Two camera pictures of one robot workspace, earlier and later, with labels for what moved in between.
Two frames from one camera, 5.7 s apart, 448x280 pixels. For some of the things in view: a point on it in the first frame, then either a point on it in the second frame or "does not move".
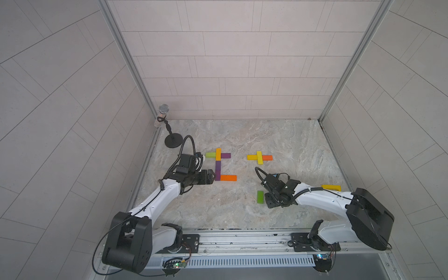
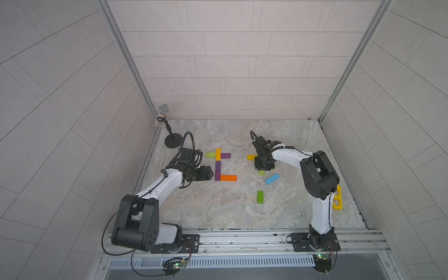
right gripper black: [268, 204] to [257, 166]
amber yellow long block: [218, 154] does not move
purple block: [217, 175] does not move
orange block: [228, 178] does not move
